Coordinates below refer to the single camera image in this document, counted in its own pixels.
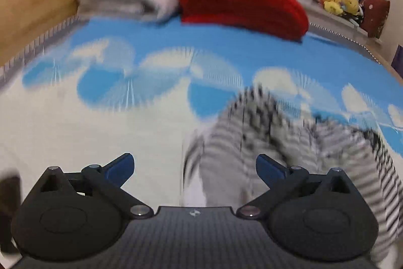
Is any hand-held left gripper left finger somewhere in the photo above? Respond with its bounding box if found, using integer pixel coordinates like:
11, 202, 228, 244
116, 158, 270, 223
41, 153, 155, 220

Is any black and white striped sweater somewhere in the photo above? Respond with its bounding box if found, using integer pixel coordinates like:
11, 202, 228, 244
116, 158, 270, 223
180, 83, 403, 265

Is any black smartphone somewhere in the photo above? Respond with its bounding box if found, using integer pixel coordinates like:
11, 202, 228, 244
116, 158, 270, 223
0, 175, 22, 254

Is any blue and white bed sheet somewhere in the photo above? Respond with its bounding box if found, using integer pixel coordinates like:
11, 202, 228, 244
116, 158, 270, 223
0, 16, 403, 257

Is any folded red knit cloth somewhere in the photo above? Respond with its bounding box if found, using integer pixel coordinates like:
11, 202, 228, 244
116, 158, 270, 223
179, 0, 310, 43

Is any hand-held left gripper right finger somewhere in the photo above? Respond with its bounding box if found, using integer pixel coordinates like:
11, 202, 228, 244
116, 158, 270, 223
236, 154, 352, 220

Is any dark red cushion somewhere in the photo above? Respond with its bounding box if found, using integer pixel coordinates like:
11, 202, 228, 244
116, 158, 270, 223
360, 0, 391, 38

